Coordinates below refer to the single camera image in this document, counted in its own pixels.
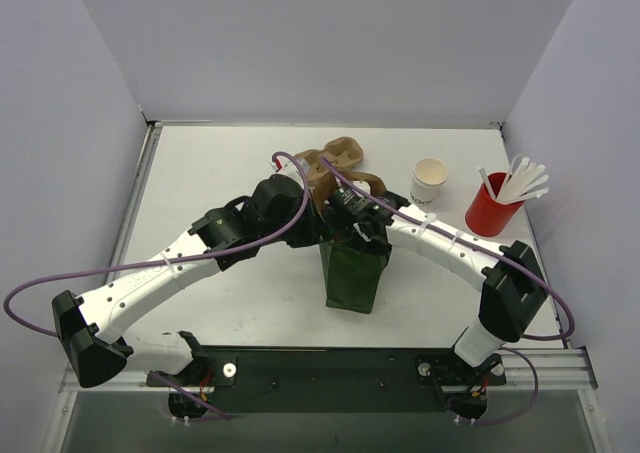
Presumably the green paper bag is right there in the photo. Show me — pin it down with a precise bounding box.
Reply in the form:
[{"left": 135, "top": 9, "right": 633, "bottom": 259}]
[{"left": 305, "top": 160, "right": 401, "bottom": 316}]

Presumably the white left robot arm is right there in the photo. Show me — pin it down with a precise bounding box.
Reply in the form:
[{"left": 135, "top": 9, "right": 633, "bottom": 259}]
[{"left": 52, "top": 161, "right": 319, "bottom": 388}]

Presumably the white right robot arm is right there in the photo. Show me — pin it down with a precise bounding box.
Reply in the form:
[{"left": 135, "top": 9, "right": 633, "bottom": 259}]
[{"left": 321, "top": 186, "right": 547, "bottom": 368}]

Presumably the brown cardboard cup carrier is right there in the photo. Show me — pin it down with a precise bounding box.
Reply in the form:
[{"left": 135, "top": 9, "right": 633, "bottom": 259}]
[{"left": 294, "top": 136, "right": 364, "bottom": 172}]

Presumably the red cup with straws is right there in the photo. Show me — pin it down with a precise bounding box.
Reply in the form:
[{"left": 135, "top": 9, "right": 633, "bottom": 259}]
[{"left": 465, "top": 154, "right": 549, "bottom": 237}]

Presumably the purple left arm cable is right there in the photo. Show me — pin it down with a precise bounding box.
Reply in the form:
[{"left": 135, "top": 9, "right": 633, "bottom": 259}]
[{"left": 2, "top": 150, "right": 311, "bottom": 422}]

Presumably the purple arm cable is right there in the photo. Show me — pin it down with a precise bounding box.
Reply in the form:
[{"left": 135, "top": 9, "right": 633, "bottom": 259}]
[
  {"left": 316, "top": 156, "right": 576, "bottom": 427},
  {"left": 2, "top": 150, "right": 311, "bottom": 422}
]

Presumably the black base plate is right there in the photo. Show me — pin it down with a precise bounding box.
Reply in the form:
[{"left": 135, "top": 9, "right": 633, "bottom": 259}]
[{"left": 146, "top": 346, "right": 506, "bottom": 418}]

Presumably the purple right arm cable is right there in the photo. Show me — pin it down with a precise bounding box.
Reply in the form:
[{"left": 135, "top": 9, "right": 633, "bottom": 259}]
[{"left": 316, "top": 156, "right": 576, "bottom": 427}]

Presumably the aluminium rail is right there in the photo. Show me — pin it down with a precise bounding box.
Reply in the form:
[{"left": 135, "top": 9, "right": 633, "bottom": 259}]
[{"left": 59, "top": 348, "right": 599, "bottom": 393}]

